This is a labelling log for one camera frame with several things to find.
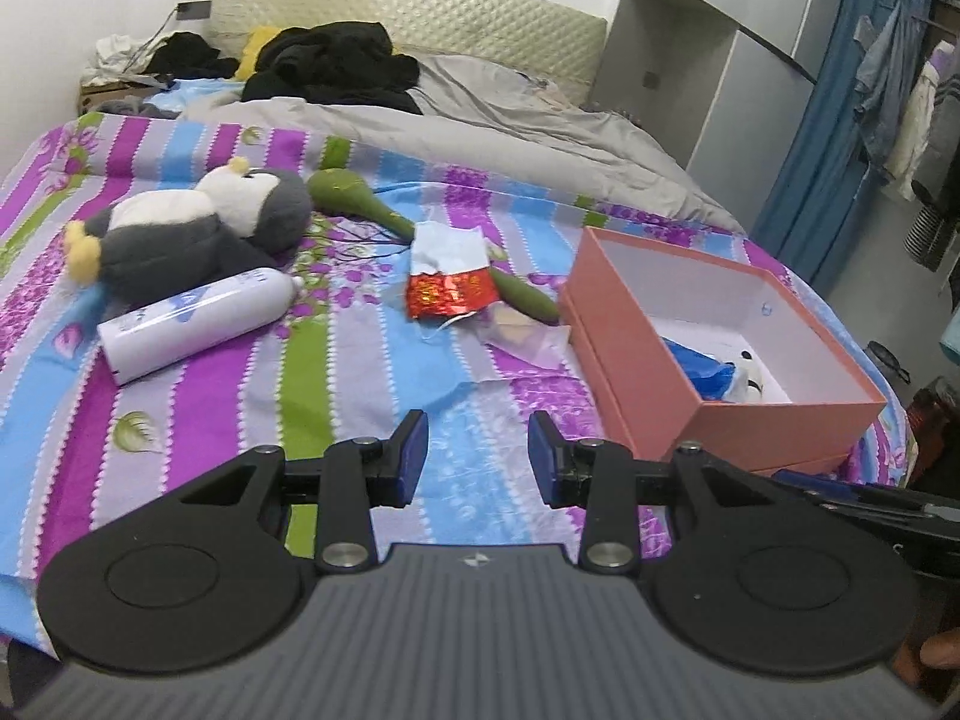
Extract green plush snake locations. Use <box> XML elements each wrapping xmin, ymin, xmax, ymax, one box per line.
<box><xmin>307</xmin><ymin>167</ymin><xmax>562</xmax><ymax>325</ymax></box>

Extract light blue cloth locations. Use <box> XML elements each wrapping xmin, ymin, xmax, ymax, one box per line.
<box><xmin>146</xmin><ymin>79</ymin><xmax>245</xmax><ymax>115</ymax></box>

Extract black mesh bin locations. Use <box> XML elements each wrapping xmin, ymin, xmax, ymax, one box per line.
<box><xmin>864</xmin><ymin>341</ymin><xmax>912</xmax><ymax>387</ymax></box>

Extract dark red object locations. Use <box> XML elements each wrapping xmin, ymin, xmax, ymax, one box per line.
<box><xmin>907</xmin><ymin>379</ymin><xmax>960</xmax><ymax>466</ymax></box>

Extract grey wardrobe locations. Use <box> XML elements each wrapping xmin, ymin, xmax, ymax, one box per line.
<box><xmin>589</xmin><ymin>0</ymin><xmax>852</xmax><ymax>166</ymax></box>

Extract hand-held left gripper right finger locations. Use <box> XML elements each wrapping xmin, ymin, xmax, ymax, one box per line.
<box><xmin>529</xmin><ymin>411</ymin><xmax>781</xmax><ymax>572</ymax></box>

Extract yellow pillow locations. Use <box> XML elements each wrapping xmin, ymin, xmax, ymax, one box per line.
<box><xmin>235</xmin><ymin>26</ymin><xmax>282</xmax><ymax>82</ymax></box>

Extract small black cloth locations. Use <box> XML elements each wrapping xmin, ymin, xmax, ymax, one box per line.
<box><xmin>146</xmin><ymin>31</ymin><xmax>239</xmax><ymax>80</ymax></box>

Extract cream quilted headboard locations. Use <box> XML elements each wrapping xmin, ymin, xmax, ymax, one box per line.
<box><xmin>208</xmin><ymin>0</ymin><xmax>608</xmax><ymax>102</ymax></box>

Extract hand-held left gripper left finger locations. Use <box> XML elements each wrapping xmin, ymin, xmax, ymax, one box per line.
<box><xmin>180</xmin><ymin>411</ymin><xmax>430</xmax><ymax>575</ymax></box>

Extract shiny red packet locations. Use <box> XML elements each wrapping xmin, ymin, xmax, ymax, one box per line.
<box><xmin>407</xmin><ymin>264</ymin><xmax>496</xmax><ymax>323</ymax></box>

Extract orange cardboard box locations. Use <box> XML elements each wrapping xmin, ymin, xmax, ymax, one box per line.
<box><xmin>559</xmin><ymin>225</ymin><xmax>888</xmax><ymax>477</ymax></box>

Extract crumpled white cloth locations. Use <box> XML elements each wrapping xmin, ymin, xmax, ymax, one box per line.
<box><xmin>81</xmin><ymin>34</ymin><xmax>162</xmax><ymax>87</ymax></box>

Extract striped floral bedsheet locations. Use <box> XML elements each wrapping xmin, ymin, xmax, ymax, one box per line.
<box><xmin>0</xmin><ymin>111</ymin><xmax>920</xmax><ymax>646</ymax></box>

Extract blue red plastic bag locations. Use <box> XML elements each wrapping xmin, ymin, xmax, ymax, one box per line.
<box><xmin>661</xmin><ymin>337</ymin><xmax>740</xmax><ymax>402</ymax></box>

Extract white spray bottle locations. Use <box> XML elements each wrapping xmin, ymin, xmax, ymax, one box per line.
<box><xmin>97</xmin><ymin>268</ymin><xmax>305</xmax><ymax>387</ymax></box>

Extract hanging denim clothes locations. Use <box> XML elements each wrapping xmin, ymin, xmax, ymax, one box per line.
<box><xmin>855</xmin><ymin>0</ymin><xmax>931</xmax><ymax>166</ymax></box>

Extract person's right hand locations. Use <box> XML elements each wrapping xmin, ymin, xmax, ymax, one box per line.
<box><xmin>892</xmin><ymin>630</ymin><xmax>960</xmax><ymax>691</ymax></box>

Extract black clothing pile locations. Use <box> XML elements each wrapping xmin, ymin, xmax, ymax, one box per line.
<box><xmin>241</xmin><ymin>21</ymin><xmax>425</xmax><ymax>115</ymax></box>

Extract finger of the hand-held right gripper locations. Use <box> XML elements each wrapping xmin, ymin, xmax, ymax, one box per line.
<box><xmin>771</xmin><ymin>469</ymin><xmax>960</xmax><ymax>522</ymax></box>

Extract black cable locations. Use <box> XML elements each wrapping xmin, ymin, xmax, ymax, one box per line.
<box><xmin>142</xmin><ymin>9</ymin><xmax>181</xmax><ymax>53</ymax></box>

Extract clear plastic bag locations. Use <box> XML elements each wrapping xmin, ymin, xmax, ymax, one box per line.
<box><xmin>480</xmin><ymin>304</ymin><xmax>578</xmax><ymax>372</ymax></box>

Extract grey penguin plush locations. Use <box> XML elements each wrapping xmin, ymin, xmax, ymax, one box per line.
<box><xmin>64</xmin><ymin>157</ymin><xmax>312</xmax><ymax>301</ymax></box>

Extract white paper sheet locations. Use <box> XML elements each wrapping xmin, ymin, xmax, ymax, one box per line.
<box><xmin>411</xmin><ymin>221</ymin><xmax>490</xmax><ymax>275</ymax></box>

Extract hanging white garment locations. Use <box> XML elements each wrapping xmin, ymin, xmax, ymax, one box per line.
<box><xmin>885</xmin><ymin>64</ymin><xmax>938</xmax><ymax>181</ymax></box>

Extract grey duvet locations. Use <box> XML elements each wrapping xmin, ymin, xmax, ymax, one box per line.
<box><xmin>180</xmin><ymin>52</ymin><xmax>747</xmax><ymax>237</ymax></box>

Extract small panda plush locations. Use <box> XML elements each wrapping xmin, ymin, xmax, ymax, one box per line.
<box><xmin>724</xmin><ymin>349</ymin><xmax>766</xmax><ymax>402</ymax></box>

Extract striped black white garment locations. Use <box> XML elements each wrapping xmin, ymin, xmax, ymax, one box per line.
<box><xmin>904</xmin><ymin>199</ymin><xmax>953</xmax><ymax>271</ymax></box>

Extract blue curtain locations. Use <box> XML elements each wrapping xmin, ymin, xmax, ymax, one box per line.
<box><xmin>750</xmin><ymin>0</ymin><xmax>938</xmax><ymax>293</ymax></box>

